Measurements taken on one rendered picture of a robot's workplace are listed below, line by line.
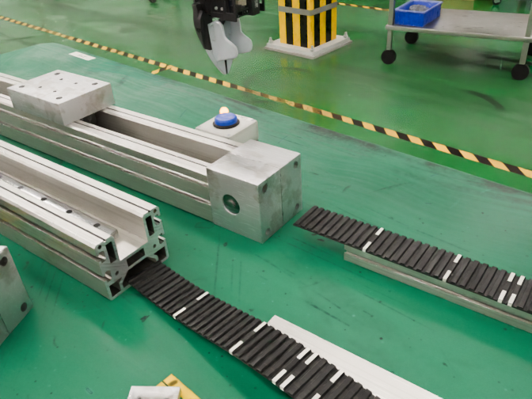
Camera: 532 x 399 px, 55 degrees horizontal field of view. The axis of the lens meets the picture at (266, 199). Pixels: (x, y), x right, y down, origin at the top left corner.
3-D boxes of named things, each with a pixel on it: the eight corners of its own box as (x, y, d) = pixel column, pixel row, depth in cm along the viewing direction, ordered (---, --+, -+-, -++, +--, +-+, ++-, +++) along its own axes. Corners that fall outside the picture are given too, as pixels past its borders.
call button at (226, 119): (242, 124, 91) (241, 114, 90) (228, 133, 88) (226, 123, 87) (225, 119, 93) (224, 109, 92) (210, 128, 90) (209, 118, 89)
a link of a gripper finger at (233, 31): (247, 77, 83) (242, 19, 78) (220, 72, 86) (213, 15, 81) (259, 72, 85) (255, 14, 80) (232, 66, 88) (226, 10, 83)
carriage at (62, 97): (119, 117, 96) (110, 82, 92) (69, 141, 89) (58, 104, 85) (67, 101, 104) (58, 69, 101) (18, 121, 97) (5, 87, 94)
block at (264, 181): (311, 201, 79) (309, 146, 74) (262, 244, 71) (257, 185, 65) (264, 185, 83) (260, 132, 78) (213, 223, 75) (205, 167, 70)
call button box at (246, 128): (260, 150, 94) (258, 118, 91) (226, 172, 88) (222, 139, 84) (227, 140, 98) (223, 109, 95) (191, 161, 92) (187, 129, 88)
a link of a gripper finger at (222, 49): (235, 84, 81) (229, 24, 76) (207, 78, 84) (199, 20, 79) (247, 77, 83) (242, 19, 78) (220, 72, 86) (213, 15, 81)
